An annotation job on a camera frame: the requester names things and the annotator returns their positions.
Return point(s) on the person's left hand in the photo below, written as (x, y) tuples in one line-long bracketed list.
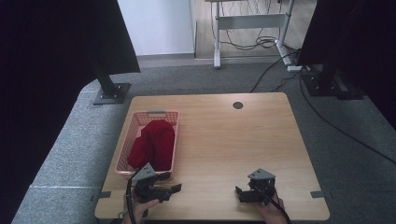
[(137, 211)]

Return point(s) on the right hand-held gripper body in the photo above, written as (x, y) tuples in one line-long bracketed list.
[(263, 186)]

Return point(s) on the round grey table grommet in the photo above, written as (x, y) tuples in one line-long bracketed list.
[(237, 105)]

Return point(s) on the red cloth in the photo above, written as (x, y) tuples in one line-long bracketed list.
[(154, 144)]

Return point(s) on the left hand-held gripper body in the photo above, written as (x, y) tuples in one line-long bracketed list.
[(146, 186)]

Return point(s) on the white desk frame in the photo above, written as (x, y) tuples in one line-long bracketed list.
[(249, 22)]

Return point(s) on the white power strip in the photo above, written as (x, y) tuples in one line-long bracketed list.
[(294, 68)]

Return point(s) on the black curtain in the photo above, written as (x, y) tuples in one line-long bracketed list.
[(46, 77), (367, 37)]

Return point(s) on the black metal stand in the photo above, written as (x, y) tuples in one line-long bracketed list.
[(107, 88), (323, 84)]

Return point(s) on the person's right hand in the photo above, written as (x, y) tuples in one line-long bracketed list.
[(272, 213)]

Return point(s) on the pink plastic basket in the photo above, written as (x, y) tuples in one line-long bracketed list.
[(130, 141)]

